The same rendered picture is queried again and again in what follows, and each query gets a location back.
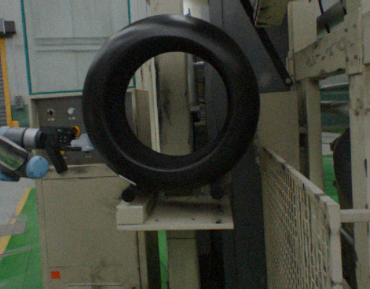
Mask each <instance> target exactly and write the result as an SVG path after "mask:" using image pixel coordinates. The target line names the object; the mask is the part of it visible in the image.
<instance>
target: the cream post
mask: <svg viewBox="0 0 370 289"><path fill-rule="evenodd" d="M150 10H151V16H154V15H158V14H184V5H183V0H150ZM154 69H155V81H156V101H157V109H158V132H159V142H160V153H164V154H167V155H173V156H179V155H185V154H189V153H193V151H192V129H191V118H190V106H189V84H188V73H187V53H182V52H170V53H166V54H159V55H157V56H155V57H154ZM179 195H195V189H194V190H191V191H184V192H178V193H165V192H163V196H179ZM165 234H166V245H167V247H166V248H167V265H168V273H169V289H201V274H200V266H199V251H198V230H176V231H165Z"/></svg>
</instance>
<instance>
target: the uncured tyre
mask: <svg viewBox="0 0 370 289"><path fill-rule="evenodd" d="M170 52H182V53H187V54H194V55H196V56H199V57H201V58H202V59H204V60H206V61H207V62H208V63H209V64H210V65H212V67H213V68H214V69H215V70H216V71H217V72H218V74H219V76H220V77H221V79H222V81H223V83H224V85H225V89H226V92H227V99H228V108H227V115H226V119H225V122H224V124H223V127H222V129H221V130H220V132H219V133H218V135H217V136H216V137H215V138H214V139H213V140H212V141H211V142H210V143H209V144H208V145H207V146H205V147H203V148H202V149H200V150H198V151H195V152H193V153H189V154H185V155H179V156H173V155H167V154H164V153H160V152H157V151H155V150H153V149H151V148H149V147H148V146H147V145H145V144H144V143H143V142H141V141H140V140H139V139H138V138H137V137H136V136H135V135H134V133H133V131H132V128H131V127H130V124H129V122H128V119H127V114H126V110H125V97H126V93H127V89H128V86H129V84H130V80H131V78H132V77H133V75H134V73H135V72H136V71H137V69H138V68H139V67H140V66H142V64H144V63H145V62H146V61H148V60H150V59H151V58H153V57H155V56H157V55H159V54H166V53H170ZM82 110H83V120H84V124H85V131H86V134H87V135H88V139H89V140H90V142H91V144H92V146H93V148H94V150H95V151H96V153H97V154H98V156H99V157H100V159H102V161H103V162H104V163H105V164H106V165H107V166H108V167H109V168H110V169H111V170H112V171H113V172H115V174H117V175H118V176H122V177H124V178H126V179H127V180H129V181H132V182H133V183H135V184H136V185H137V186H139V187H142V188H144V189H149V190H152V191H158V192H165V193H178V192H184V191H191V190H194V189H198V188H201V187H203V186H206V185H208V184H210V183H212V182H215V181H217V179H219V178H220V177H221V176H223V175H224V174H226V173H228V172H229V171H230V170H231V169H232V168H233V167H234V166H235V165H236V164H237V163H238V162H239V160H240V159H241V158H242V157H243V156H244V154H245V152H246V151H247V149H248V148H249V146H250V144H251V142H252V140H253V139H254V135H255V133H256V130H257V126H258V117H259V111H260V90H259V86H258V81H257V78H256V74H255V71H254V69H253V67H252V65H251V63H250V61H249V59H248V57H247V55H246V54H245V53H244V51H243V49H242V48H241V47H240V46H239V45H238V44H237V43H236V42H235V40H233V39H232V38H231V37H230V36H229V35H228V34H226V33H225V32H224V31H222V30H221V29H220V28H218V27H217V26H215V25H214V24H212V23H210V22H208V21H205V20H203V19H199V18H197V17H192V16H189V15H184V14H158V15H154V16H150V17H145V18H143V19H140V20H138V21H135V22H133V23H131V24H129V25H127V26H125V27H124V28H123V29H121V30H119V31H118V32H117V33H116V34H115V35H113V36H112V37H111V38H110V39H109V40H108V41H107V42H106V43H105V44H104V45H103V47H101V48H100V50H99V51H98V52H97V53H96V55H95V57H94V58H93V60H92V62H91V64H90V66H89V69H88V72H87V74H86V76H85V80H84V84H83V96H82Z"/></svg>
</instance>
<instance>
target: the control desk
mask: <svg viewBox="0 0 370 289"><path fill-rule="evenodd" d="M82 96H83V92H75V93H55V94H37V95H29V96H28V112H29V120H30V128H31V129H39V126H43V125H47V126H52V127H61V126H64V127H76V138H75V140H77V139H79V138H80V137H81V135H83V134H85V133H86V131H85V124H84V120H83V110H82ZM125 110H126V114H127V119H128V122H129V124H130V127H131V128H132V131H133V133H134V135H135V136H136V137H137V138H138V139H139V140H140V141H141V142H143V143H144V144H145V145H147V146H148V147H149V148H151V149H152V133H151V122H150V102H149V92H148V91H146V90H141V89H134V88H131V89H127V93H126V97H125ZM60 152H61V154H62V156H63V158H64V160H65V162H66V164H67V166H68V168H69V169H68V170H67V171H66V172H64V173H61V174H58V173H57V171H56V169H55V167H54V165H53V163H52V161H51V159H50V157H49V155H48V152H47V151H46V149H32V154H33V155H34V156H41V157H43V158H45V159H46V160H47V161H48V166H49V168H48V172H47V174H46V175H45V176H44V177H43V178H41V179H35V187H36V195H37V210H38V218H39V241H40V249H41V265H42V273H43V288H44V289H161V287H162V283H161V263H160V253H159V242H158V231H117V226H118V224H117V219H116V207H117V206H118V205H119V204H120V203H121V202H122V201H123V198H122V192H123V191H124V189H125V188H126V187H127V186H128V185H129V182H128V181H125V180H123V179H121V178H120V177H119V176H118V175H117V174H115V172H113V171H112V170H111V169H110V168H109V167H108V166H107V165H106V164H105V163H104V162H103V161H102V159H100V157H99V156H98V154H97V153H96V151H95V150H94V151H60ZM51 271H60V276H61V278H60V279H51Z"/></svg>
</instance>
